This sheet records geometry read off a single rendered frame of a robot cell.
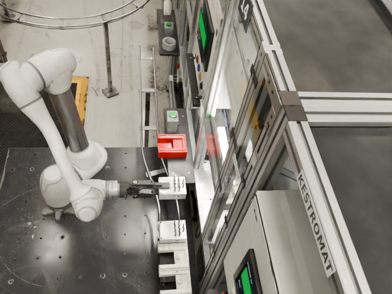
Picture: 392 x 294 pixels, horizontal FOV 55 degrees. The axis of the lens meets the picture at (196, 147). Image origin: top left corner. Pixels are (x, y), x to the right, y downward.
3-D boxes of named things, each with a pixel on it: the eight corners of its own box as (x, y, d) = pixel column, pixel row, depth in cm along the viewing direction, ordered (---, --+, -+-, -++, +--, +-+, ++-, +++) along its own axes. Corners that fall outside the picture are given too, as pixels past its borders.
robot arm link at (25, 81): (23, 107, 150) (51, 90, 157) (-6, 66, 144) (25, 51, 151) (14, 110, 160) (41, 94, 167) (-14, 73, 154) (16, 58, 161)
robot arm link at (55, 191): (37, 195, 202) (27, 173, 185) (64, 175, 212) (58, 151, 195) (57, 214, 197) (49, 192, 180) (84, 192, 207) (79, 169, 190)
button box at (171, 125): (165, 123, 221) (167, 109, 212) (178, 123, 223) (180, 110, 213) (166, 134, 217) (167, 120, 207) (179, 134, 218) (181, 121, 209)
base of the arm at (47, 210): (40, 222, 199) (38, 217, 195) (45, 186, 213) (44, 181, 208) (76, 221, 202) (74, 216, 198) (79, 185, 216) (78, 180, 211)
